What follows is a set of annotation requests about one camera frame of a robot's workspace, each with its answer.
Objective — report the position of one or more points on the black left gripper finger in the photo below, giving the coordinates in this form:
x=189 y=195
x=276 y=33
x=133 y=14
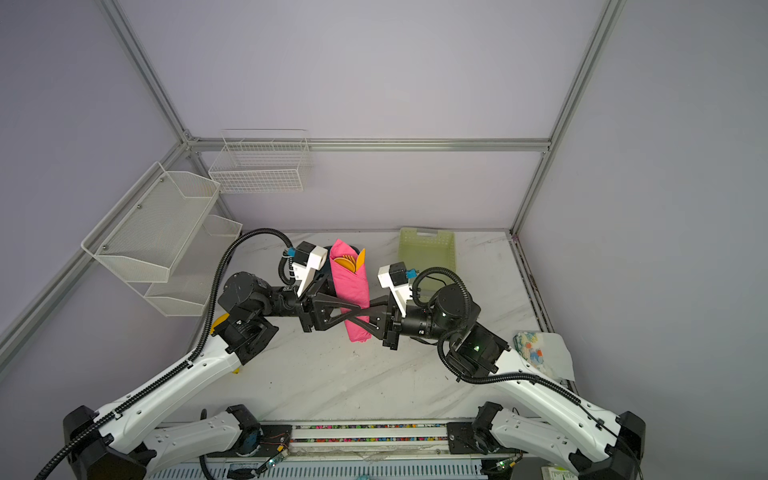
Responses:
x=326 y=304
x=324 y=319

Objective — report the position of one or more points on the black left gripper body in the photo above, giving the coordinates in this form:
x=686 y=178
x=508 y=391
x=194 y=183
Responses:
x=305 y=313

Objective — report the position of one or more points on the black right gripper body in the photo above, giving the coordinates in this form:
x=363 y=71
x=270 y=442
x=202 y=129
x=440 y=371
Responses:
x=394 y=325

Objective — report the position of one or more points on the pink paper napkin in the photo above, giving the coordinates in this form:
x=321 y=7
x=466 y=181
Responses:
x=359 y=296

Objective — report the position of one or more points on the orange plastic fork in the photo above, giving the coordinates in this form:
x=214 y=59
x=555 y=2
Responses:
x=348 y=262

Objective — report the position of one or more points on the yellow plastic spoon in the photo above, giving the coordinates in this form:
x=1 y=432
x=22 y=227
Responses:
x=360 y=261

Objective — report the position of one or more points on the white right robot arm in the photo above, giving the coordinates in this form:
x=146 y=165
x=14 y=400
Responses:
x=475 y=355

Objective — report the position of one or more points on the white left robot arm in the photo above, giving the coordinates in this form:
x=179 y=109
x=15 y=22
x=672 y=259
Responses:
x=251 y=302

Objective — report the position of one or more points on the dark teal plastic bin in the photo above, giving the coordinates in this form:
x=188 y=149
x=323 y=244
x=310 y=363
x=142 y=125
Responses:
x=327 y=264

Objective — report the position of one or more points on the light green perforated basket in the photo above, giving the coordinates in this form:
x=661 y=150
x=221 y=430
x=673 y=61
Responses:
x=420 y=249

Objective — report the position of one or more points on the yellow banana bunch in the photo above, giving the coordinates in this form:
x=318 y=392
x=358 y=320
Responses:
x=221 y=319

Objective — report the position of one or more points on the white mesh lower shelf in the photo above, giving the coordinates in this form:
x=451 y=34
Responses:
x=188 y=289

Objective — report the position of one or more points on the white mesh shelf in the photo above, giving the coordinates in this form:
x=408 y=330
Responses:
x=188 y=289
x=144 y=237

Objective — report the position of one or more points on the colourful tissue pack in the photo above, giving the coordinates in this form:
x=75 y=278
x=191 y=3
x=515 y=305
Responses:
x=547 y=352

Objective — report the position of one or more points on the white mesh upper shelf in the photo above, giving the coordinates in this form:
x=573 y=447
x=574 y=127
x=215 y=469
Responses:
x=144 y=237

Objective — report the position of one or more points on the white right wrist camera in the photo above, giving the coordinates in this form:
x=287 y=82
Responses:
x=396 y=278

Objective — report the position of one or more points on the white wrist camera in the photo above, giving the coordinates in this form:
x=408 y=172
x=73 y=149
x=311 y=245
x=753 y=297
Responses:
x=308 y=260
x=396 y=278

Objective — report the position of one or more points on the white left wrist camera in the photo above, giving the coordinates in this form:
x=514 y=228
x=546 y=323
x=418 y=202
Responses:
x=308 y=260

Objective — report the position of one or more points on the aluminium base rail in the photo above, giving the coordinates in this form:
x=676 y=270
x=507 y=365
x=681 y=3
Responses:
x=366 y=444

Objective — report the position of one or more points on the white wire wall basket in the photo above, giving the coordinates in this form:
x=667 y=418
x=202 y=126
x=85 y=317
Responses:
x=262 y=161

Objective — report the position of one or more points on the aluminium frame post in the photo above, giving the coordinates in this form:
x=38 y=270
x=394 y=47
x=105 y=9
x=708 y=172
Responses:
x=606 y=23

